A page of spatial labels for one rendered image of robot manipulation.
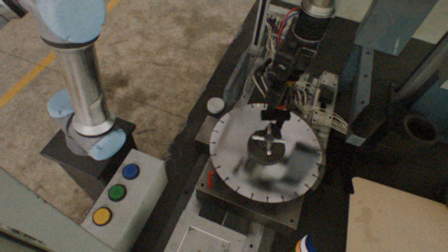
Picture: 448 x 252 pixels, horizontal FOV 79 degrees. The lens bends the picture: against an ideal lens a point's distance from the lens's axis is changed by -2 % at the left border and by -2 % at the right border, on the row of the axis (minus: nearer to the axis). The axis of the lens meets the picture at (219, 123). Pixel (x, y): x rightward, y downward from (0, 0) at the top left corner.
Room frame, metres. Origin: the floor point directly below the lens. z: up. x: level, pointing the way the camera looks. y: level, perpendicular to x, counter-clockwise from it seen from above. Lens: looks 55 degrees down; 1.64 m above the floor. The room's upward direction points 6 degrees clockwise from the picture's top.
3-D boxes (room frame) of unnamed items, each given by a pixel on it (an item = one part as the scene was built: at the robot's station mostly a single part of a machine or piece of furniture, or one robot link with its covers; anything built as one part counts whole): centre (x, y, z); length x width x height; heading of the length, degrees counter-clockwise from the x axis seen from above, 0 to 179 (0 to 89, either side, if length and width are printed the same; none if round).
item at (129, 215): (0.25, 0.25, 0.82); 0.28 x 0.11 x 0.15; 163
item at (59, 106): (0.50, 0.47, 0.91); 0.13 x 0.12 x 0.14; 55
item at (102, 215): (0.19, 0.28, 0.90); 0.04 x 0.04 x 0.02
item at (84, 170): (0.50, 0.48, 0.37); 0.40 x 0.40 x 0.75; 73
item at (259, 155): (0.42, -0.14, 0.96); 0.11 x 0.11 x 0.03
